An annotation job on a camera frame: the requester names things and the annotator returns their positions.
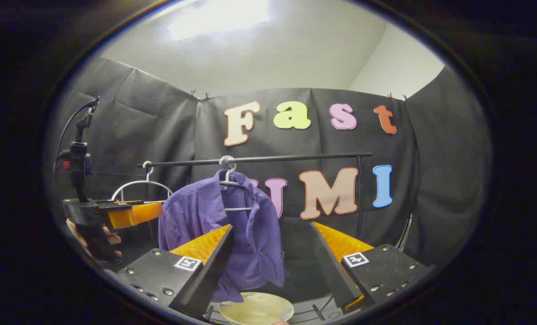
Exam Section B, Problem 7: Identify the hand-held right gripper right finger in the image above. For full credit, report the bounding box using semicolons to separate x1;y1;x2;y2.
310;221;434;312

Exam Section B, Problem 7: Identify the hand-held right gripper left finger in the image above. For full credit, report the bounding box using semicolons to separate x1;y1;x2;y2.
103;224;234;322

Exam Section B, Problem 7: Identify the purple shirt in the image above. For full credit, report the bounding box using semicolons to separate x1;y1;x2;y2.
158;169;287;303

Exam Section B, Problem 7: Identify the round beige laundry hamper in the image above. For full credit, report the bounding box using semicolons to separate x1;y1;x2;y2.
218;292;295;325

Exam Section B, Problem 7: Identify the black clothes rack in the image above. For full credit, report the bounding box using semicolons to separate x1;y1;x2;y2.
137;153;373;242

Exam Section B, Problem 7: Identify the white wire hanger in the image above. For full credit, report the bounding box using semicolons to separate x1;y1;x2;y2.
219;156;254;212
111;161;174;204

